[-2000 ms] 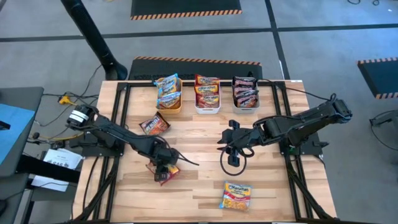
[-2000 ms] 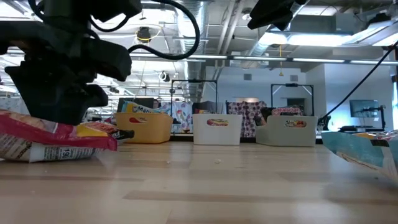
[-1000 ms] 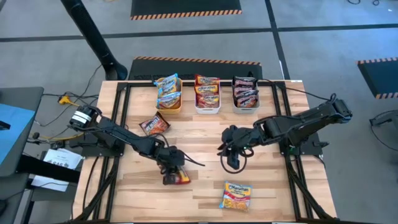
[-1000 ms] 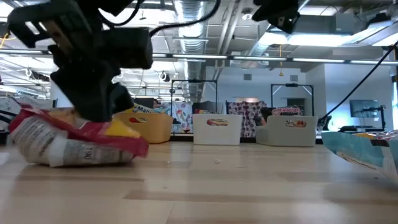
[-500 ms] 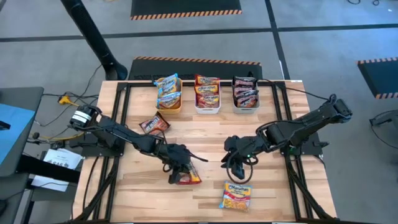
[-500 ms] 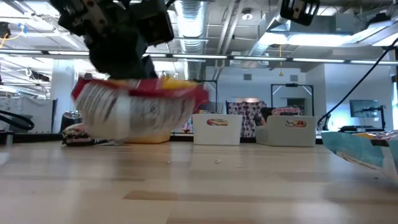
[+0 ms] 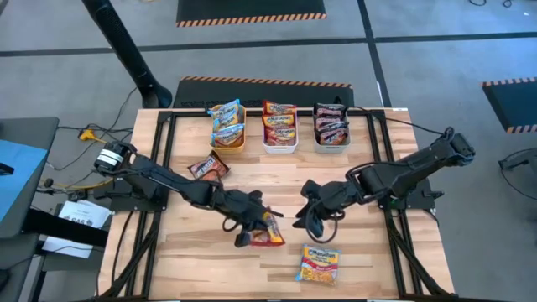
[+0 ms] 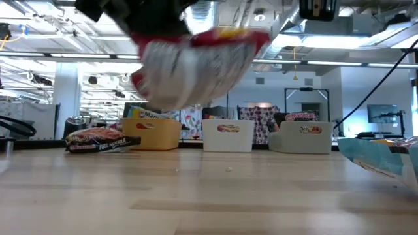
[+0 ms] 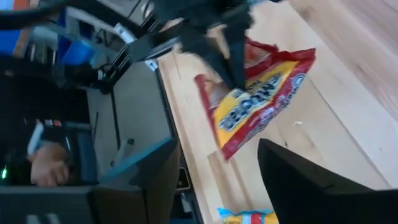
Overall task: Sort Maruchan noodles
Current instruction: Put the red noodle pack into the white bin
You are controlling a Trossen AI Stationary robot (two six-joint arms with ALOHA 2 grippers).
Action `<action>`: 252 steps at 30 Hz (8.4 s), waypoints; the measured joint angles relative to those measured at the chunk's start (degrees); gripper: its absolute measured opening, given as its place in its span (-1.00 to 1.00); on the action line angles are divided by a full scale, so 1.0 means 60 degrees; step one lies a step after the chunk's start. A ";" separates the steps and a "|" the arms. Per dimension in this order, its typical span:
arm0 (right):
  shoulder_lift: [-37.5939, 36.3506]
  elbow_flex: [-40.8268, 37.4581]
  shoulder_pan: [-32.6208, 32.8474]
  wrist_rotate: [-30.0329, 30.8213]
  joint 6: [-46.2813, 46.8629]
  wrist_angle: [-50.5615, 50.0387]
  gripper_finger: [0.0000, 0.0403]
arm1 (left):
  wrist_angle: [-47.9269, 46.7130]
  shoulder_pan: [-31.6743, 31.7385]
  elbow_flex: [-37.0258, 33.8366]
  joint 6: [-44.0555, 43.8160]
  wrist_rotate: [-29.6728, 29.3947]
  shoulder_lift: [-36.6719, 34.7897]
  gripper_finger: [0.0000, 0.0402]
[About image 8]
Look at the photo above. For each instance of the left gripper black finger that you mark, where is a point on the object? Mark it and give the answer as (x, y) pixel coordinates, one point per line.
(153, 18)

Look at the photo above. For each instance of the red Maruchan Roast Beef pack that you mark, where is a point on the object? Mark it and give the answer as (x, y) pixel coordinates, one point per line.
(228, 128)
(196, 75)

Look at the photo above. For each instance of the blue Maruchan ramen pack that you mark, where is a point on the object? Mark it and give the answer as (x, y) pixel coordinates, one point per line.
(133, 112)
(369, 153)
(153, 115)

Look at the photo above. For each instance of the black Maruchan Fire Noodle pack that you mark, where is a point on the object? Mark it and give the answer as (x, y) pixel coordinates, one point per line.
(300, 116)
(310, 130)
(104, 145)

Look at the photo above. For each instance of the linear ceiling light strip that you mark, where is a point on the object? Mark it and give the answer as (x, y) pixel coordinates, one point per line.
(343, 63)

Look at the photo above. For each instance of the black computer monitor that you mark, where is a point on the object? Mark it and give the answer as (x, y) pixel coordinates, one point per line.
(134, 103)

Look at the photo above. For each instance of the white square column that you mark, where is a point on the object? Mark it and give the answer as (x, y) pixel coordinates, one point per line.
(67, 94)

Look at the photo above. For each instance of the colourful printed white fabric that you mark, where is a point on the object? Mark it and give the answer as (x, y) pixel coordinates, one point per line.
(192, 119)

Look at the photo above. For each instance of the black round container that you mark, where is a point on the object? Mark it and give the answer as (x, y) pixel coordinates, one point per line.
(75, 122)

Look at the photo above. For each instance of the yellow plastic bin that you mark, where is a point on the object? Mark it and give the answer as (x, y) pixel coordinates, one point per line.
(156, 137)

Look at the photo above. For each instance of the purple patterned fabric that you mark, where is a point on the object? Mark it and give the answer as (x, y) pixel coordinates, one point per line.
(261, 114)

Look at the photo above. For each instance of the grey plastic bin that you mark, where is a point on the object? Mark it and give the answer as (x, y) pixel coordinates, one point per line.
(287, 140)

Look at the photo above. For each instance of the white plastic bin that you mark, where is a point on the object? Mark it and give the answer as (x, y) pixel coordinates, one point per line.
(209, 140)

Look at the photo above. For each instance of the silver ventilation duct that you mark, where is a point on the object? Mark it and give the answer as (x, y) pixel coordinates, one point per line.
(204, 14)
(287, 19)

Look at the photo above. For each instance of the black gantry frame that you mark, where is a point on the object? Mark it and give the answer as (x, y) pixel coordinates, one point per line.
(307, 89)

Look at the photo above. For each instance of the wall monitor on arm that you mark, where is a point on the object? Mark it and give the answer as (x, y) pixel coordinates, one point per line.
(382, 113)

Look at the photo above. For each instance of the black aluminium table frame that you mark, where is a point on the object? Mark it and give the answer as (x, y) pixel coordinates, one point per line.
(32, 145)

